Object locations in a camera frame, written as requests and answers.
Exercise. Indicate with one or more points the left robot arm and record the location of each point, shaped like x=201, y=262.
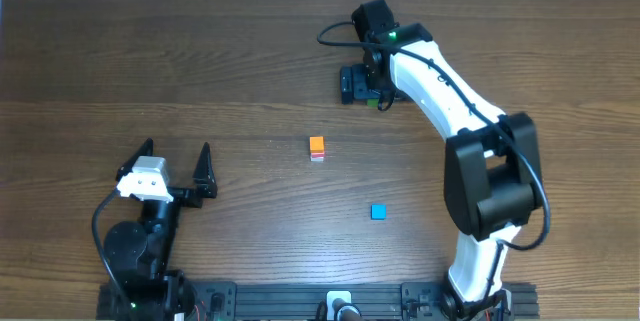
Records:
x=140, y=251

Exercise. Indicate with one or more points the orange cube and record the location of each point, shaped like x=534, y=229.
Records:
x=317, y=144

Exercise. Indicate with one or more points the blue cube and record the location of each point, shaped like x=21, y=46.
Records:
x=378, y=212

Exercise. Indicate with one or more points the mounting rail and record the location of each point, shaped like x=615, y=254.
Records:
x=290, y=301

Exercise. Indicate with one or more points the green cube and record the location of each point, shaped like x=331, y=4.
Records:
x=372, y=103

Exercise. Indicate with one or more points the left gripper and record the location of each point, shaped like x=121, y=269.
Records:
x=187, y=197

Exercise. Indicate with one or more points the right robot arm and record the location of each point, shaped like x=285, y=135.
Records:
x=435, y=86

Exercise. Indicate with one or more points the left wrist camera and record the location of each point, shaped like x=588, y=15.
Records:
x=145, y=178

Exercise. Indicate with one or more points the white cube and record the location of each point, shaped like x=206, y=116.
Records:
x=317, y=159

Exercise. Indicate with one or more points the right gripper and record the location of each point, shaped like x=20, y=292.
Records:
x=354, y=85

